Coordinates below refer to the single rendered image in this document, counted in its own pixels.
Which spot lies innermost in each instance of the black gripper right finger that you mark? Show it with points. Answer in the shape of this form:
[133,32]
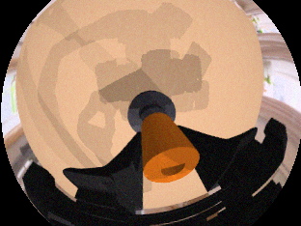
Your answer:
[216,153]

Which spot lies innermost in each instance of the orange tapered knob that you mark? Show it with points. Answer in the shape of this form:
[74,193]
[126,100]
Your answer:
[167,154]

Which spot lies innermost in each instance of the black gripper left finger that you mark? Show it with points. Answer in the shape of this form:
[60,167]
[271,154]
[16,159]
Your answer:
[123,174]

